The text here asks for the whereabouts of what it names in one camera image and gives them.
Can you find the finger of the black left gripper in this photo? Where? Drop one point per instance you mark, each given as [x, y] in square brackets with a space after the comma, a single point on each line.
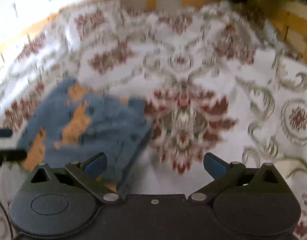
[5, 133]
[10, 155]

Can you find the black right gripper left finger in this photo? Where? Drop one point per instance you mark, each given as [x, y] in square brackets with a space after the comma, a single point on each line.
[86, 173]

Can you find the white floral bedspread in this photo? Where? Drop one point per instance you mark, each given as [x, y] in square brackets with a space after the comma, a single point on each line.
[213, 79]

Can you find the wooden bed frame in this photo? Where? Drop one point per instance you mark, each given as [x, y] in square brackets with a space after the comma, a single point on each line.
[289, 17]

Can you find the blue orange patterned pants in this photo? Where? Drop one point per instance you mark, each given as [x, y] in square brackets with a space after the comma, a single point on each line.
[74, 123]

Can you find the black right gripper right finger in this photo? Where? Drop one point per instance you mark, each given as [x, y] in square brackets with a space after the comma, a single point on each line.
[224, 174]

